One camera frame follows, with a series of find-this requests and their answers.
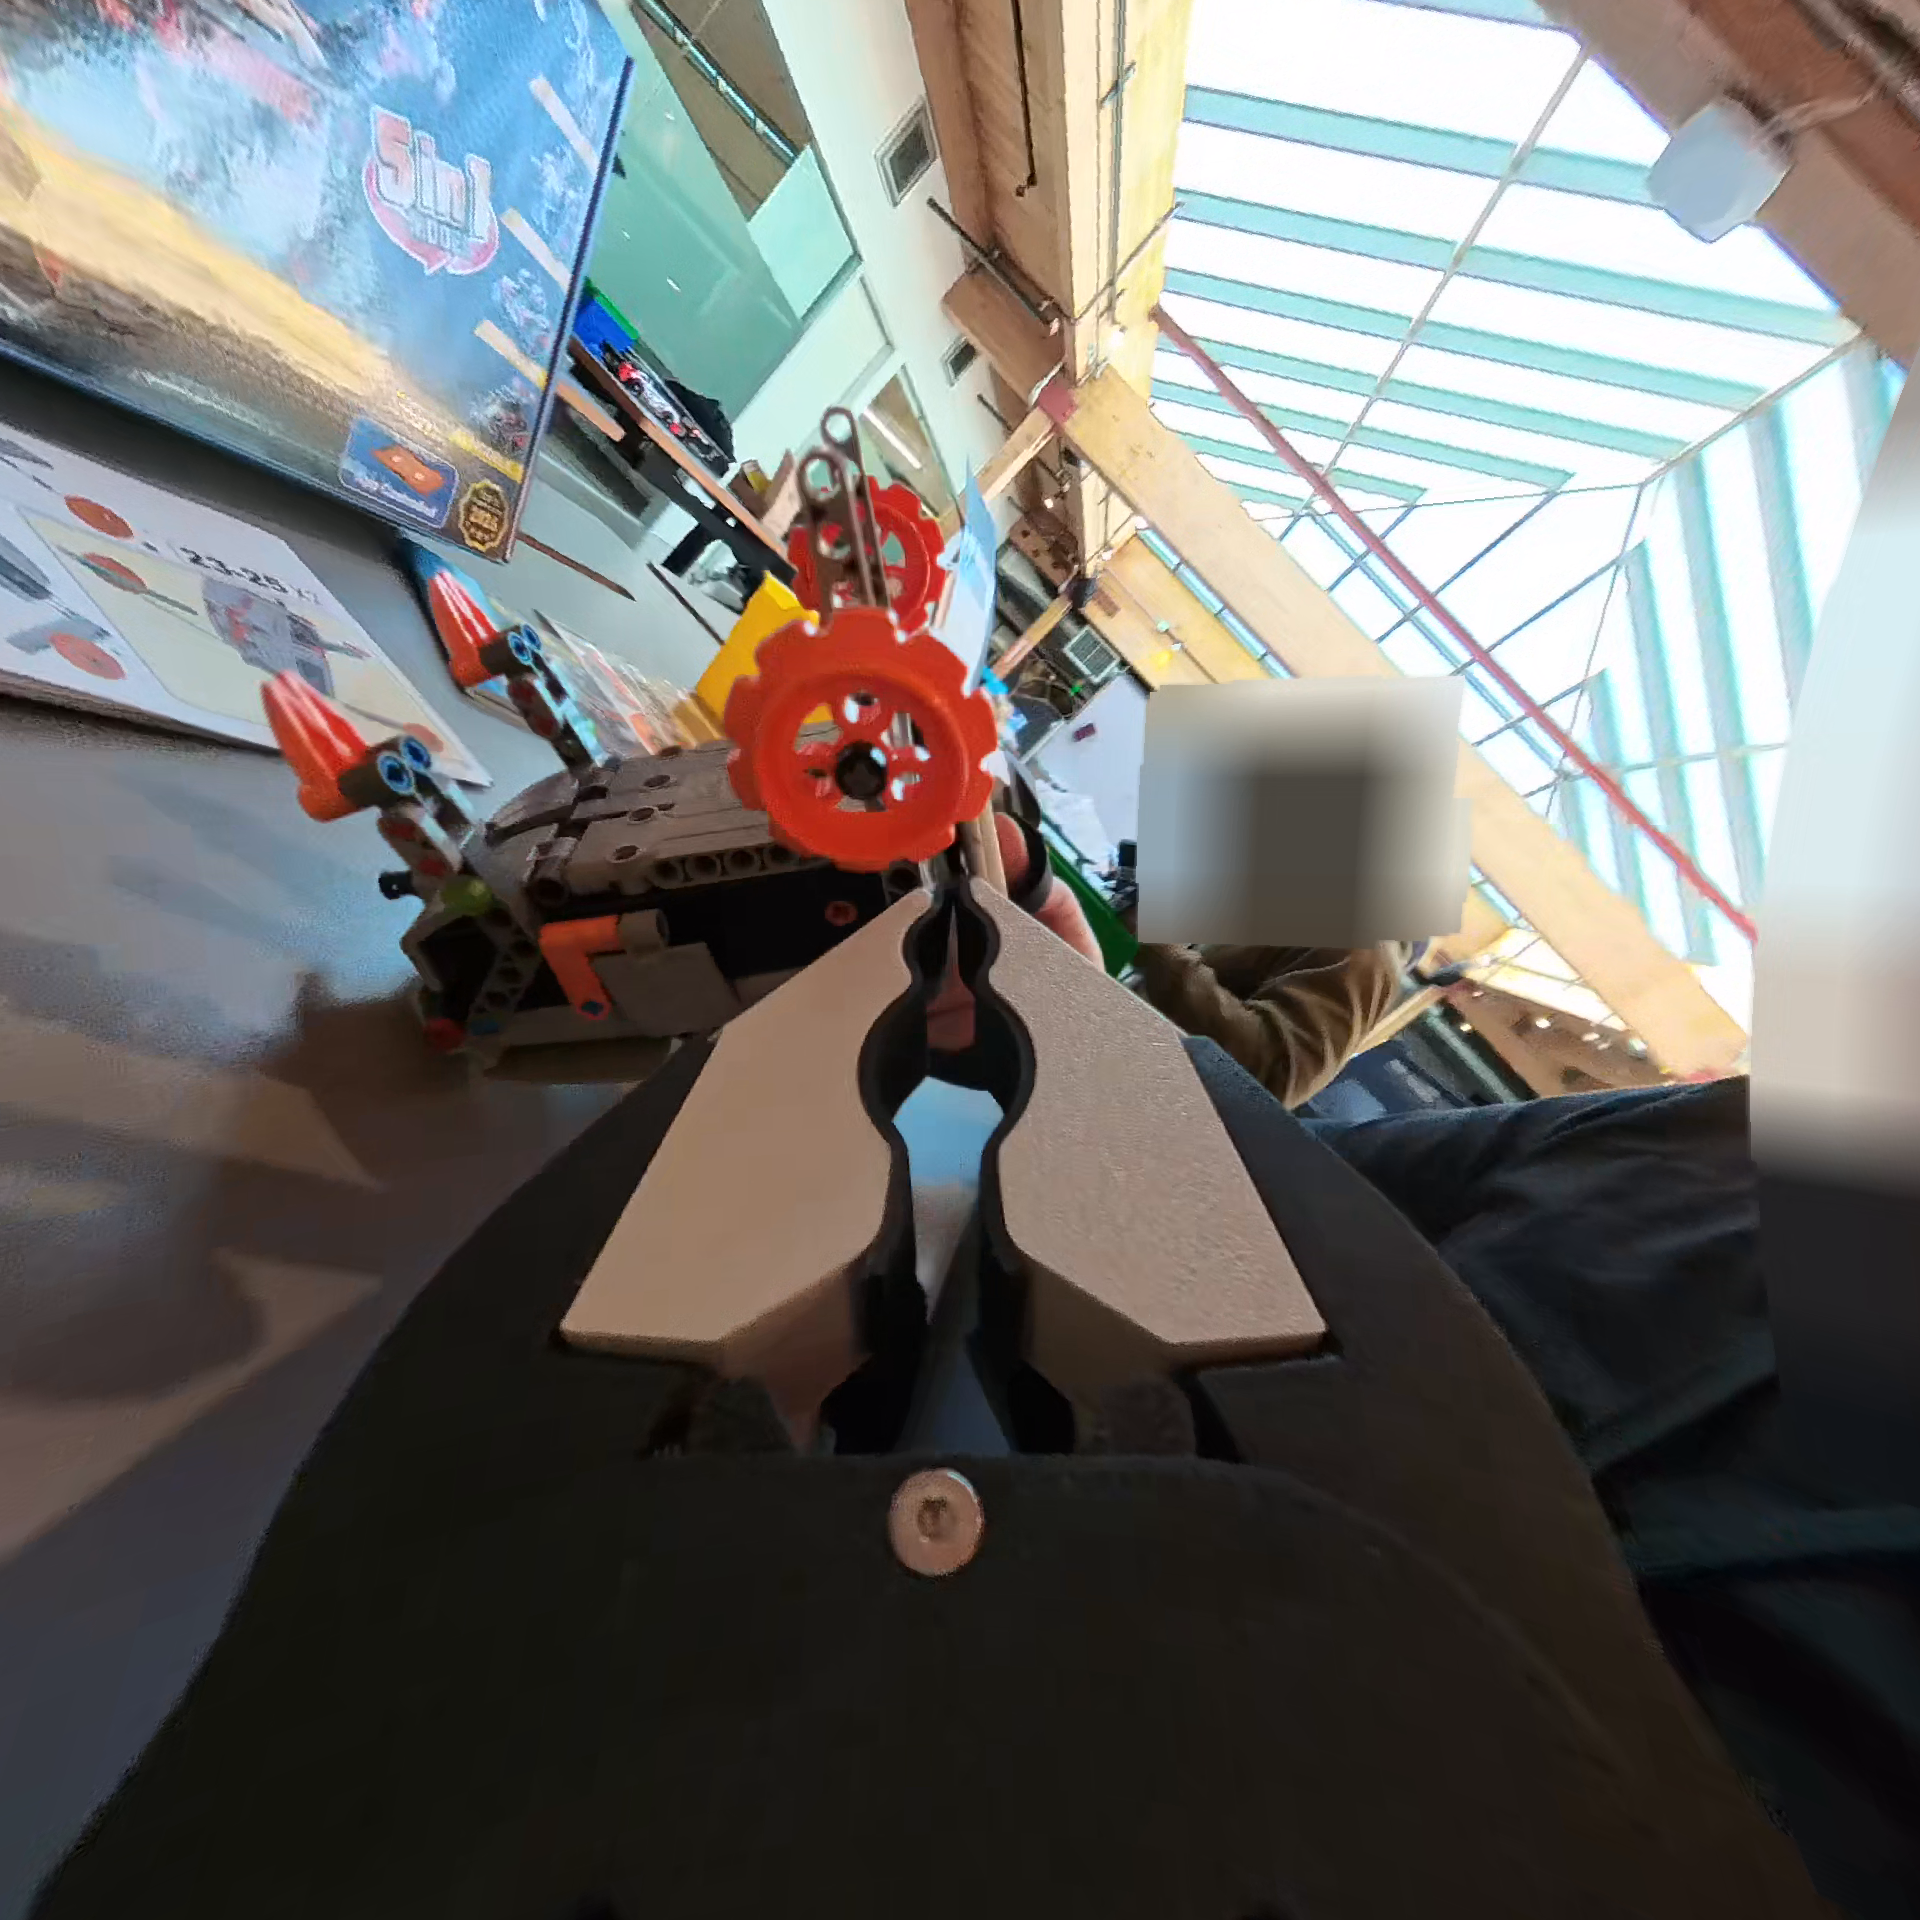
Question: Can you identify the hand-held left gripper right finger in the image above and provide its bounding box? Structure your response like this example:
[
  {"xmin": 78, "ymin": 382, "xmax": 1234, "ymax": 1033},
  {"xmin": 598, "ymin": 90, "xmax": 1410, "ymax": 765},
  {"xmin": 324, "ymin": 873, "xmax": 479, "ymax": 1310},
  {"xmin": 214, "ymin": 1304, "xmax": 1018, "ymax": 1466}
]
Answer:
[{"xmin": 960, "ymin": 880, "xmax": 1333, "ymax": 1453}]

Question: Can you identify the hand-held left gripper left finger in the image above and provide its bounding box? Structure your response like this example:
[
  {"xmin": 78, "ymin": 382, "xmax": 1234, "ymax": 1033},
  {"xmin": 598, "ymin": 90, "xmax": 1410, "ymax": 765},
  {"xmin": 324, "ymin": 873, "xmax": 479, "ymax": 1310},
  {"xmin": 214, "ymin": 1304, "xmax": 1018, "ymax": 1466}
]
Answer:
[{"xmin": 562, "ymin": 885, "xmax": 953, "ymax": 1453}]

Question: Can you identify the grey orange building-block robot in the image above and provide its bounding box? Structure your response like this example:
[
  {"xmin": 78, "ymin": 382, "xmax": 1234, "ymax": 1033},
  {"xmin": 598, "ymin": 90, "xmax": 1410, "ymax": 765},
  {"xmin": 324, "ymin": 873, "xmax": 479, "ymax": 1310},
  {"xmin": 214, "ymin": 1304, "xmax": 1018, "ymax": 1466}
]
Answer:
[{"xmin": 257, "ymin": 570, "xmax": 962, "ymax": 1082}]

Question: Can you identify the person's right hand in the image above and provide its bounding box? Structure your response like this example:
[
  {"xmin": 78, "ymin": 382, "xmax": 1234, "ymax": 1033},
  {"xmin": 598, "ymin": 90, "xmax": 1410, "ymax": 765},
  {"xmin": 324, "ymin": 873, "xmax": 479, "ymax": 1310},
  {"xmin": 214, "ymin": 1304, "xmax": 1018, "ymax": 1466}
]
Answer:
[{"xmin": 919, "ymin": 817, "xmax": 1108, "ymax": 1057}]

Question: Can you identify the small printed booklet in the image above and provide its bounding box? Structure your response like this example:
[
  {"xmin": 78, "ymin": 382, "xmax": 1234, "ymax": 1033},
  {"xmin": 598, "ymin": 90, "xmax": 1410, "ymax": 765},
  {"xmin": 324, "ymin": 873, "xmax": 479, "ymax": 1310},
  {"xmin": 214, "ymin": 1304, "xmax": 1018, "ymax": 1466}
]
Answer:
[{"xmin": 405, "ymin": 539, "xmax": 705, "ymax": 752}]

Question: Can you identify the yellow plastic bin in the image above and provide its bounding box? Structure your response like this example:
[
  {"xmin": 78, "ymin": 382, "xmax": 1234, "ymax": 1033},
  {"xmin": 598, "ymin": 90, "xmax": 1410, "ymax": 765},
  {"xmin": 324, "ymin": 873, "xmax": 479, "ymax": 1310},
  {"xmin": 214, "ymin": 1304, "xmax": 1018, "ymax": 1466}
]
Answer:
[{"xmin": 692, "ymin": 570, "xmax": 822, "ymax": 737}]

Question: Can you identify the red ceiling pipe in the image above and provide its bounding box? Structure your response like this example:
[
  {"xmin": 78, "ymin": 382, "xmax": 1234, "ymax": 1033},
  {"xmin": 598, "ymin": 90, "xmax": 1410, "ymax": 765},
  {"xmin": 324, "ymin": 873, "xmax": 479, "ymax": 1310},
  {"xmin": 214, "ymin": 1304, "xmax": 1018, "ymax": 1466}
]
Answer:
[{"xmin": 1151, "ymin": 306, "xmax": 1759, "ymax": 944}]

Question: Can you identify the blue white banner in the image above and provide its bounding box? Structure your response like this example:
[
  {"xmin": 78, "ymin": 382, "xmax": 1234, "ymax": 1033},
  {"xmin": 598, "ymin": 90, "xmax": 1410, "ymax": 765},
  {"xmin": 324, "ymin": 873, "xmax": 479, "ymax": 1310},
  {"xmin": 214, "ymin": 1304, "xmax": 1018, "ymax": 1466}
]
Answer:
[{"xmin": 943, "ymin": 479, "xmax": 1004, "ymax": 685}]

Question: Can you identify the white instruction booklet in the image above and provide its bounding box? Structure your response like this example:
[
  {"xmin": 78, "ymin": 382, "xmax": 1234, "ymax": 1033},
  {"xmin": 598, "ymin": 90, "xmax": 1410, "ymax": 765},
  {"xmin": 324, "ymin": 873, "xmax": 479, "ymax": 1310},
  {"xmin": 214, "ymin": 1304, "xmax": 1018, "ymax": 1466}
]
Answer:
[{"xmin": 0, "ymin": 421, "xmax": 492, "ymax": 789}]

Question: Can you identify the wooden background table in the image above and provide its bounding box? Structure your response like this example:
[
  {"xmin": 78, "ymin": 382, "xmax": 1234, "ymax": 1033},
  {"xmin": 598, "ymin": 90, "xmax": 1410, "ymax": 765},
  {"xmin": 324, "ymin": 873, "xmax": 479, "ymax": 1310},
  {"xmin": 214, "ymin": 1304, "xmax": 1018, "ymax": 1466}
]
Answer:
[{"xmin": 562, "ymin": 293, "xmax": 797, "ymax": 578}]

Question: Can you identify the blue toy kit box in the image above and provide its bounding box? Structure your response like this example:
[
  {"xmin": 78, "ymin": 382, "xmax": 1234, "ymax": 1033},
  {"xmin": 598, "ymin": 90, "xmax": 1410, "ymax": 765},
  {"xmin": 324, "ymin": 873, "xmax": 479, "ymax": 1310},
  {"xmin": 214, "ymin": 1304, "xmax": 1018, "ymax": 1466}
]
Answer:
[{"xmin": 0, "ymin": 0, "xmax": 636, "ymax": 566}]

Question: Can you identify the white ceiling device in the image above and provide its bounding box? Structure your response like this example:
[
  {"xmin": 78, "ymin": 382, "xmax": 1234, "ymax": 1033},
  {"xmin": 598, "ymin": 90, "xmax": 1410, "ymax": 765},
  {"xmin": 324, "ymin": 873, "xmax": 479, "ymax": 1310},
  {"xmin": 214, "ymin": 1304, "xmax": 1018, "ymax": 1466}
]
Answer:
[{"xmin": 1647, "ymin": 97, "xmax": 1797, "ymax": 246}]

